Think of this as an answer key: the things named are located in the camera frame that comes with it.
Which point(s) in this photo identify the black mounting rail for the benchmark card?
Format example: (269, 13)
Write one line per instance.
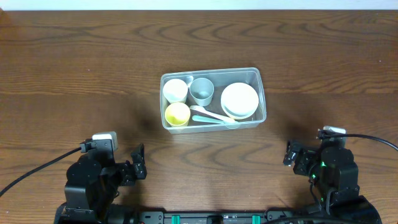
(216, 217)

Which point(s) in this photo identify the mint green plastic spoon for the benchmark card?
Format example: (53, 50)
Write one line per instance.
(229, 124)

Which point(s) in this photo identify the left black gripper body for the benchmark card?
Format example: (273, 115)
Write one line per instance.
(131, 170)

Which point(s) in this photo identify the grey plastic cup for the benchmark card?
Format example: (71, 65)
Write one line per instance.
(202, 90)

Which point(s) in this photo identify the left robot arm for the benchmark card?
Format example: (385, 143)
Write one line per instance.
(93, 182)

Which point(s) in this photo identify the yellow plastic cup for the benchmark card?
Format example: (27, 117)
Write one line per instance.
(177, 114)

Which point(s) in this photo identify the white plastic fork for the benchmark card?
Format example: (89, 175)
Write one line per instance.
(201, 109)

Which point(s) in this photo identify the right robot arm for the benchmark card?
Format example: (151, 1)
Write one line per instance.
(332, 170)

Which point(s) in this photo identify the white plastic cup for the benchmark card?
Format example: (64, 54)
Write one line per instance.
(175, 90)

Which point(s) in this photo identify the white plastic bowl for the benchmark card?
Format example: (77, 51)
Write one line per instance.
(239, 98)

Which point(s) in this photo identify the clear plastic storage box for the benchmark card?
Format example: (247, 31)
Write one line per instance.
(220, 78)

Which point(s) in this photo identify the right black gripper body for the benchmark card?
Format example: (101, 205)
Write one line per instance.
(298, 159)

